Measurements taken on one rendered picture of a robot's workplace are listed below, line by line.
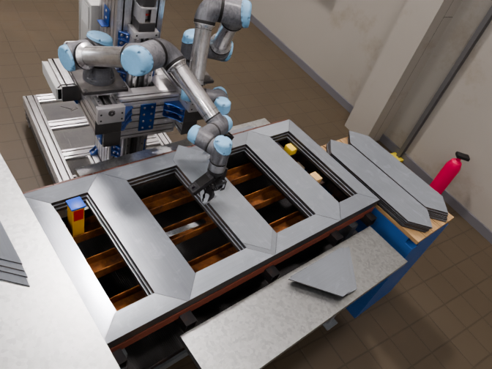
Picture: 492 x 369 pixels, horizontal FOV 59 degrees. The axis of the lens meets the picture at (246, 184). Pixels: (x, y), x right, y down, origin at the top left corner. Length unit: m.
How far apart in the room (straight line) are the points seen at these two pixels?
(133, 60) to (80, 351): 1.06
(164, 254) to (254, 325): 0.45
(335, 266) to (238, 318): 0.55
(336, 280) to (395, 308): 1.23
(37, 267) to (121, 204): 0.55
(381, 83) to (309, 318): 2.81
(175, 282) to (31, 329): 0.55
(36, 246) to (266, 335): 0.91
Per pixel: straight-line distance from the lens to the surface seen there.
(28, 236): 1.59
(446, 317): 3.42
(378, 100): 4.31
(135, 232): 1.83
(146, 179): 2.08
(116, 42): 2.43
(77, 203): 1.90
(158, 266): 1.74
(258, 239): 1.92
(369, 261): 2.26
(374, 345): 2.97
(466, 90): 4.13
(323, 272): 2.03
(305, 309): 1.94
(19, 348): 1.38
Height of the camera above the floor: 2.28
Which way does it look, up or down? 41 degrees down
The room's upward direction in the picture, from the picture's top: 20 degrees clockwise
